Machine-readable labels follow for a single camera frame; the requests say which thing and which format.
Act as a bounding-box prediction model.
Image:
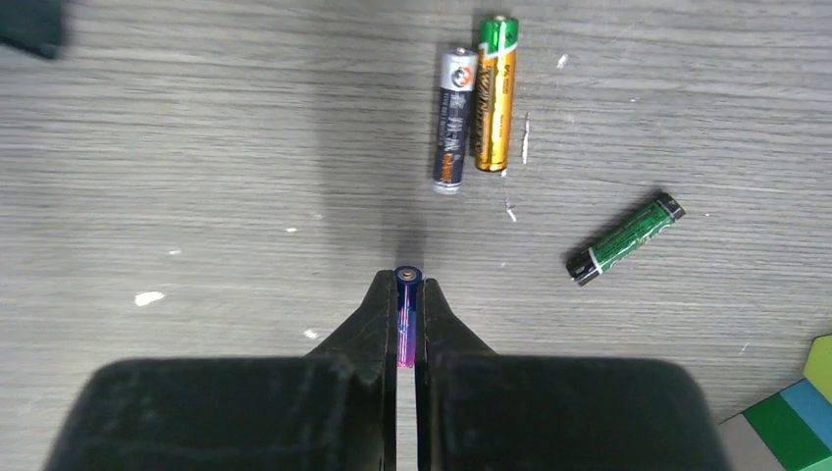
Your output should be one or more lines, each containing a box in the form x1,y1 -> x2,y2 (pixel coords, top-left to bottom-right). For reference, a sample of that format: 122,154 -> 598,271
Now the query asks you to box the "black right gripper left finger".
45,270 -> 397,470

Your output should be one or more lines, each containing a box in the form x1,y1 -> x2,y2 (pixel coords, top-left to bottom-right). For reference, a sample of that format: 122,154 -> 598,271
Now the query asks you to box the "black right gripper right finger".
415,279 -> 730,470

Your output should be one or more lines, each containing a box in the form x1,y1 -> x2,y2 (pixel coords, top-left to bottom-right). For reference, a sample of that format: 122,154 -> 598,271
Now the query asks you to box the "blue purple battery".
394,265 -> 423,368

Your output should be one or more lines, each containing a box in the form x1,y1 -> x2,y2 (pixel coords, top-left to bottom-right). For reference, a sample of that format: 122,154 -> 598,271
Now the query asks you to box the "green black battery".
566,191 -> 686,287

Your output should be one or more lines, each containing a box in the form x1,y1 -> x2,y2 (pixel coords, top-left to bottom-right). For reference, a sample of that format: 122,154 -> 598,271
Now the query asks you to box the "black remote battery cover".
1,0 -> 66,60

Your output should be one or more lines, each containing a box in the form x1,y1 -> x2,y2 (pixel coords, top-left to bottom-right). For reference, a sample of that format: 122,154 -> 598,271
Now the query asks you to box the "blue green white brick stack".
718,379 -> 831,471

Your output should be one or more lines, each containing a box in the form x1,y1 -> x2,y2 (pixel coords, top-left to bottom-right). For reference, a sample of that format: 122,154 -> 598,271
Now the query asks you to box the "gold green battery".
473,15 -> 519,173

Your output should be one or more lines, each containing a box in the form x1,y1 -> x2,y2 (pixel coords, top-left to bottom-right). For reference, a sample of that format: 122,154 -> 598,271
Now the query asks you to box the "silver dark blue battery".
433,46 -> 478,194

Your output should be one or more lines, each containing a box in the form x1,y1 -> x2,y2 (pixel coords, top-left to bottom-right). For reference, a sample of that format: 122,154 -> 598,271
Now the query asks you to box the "lime green toy brick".
804,334 -> 832,403

